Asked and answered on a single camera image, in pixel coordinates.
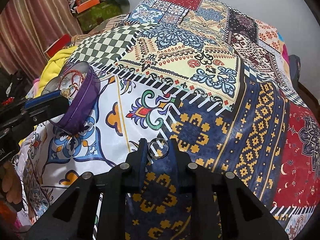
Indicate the grey backpack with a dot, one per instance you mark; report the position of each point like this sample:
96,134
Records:
294,66

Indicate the colourful patchwork bedspread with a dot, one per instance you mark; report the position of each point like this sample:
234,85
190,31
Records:
207,75

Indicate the purple heart-shaped tin box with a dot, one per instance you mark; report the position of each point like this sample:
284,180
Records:
80,85

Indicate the striped beige pillow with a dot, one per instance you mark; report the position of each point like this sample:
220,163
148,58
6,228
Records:
107,25

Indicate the red striped curtain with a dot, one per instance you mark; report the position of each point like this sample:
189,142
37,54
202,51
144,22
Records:
28,28

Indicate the red box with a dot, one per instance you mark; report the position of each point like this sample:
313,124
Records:
59,44

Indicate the person's hand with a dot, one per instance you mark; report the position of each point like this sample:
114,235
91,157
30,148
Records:
11,184

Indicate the green patterned cloth table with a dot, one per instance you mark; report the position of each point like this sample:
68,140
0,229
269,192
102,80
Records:
94,16

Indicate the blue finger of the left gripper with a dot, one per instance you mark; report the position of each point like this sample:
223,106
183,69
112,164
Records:
46,113
47,100

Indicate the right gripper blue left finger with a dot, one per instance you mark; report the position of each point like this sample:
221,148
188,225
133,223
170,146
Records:
137,161

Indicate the orange box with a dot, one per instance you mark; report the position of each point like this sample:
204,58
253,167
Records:
86,5

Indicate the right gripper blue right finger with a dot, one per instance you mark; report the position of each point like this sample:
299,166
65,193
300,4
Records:
179,164

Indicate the yellow cartoon blanket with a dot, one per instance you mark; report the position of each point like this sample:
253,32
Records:
53,67

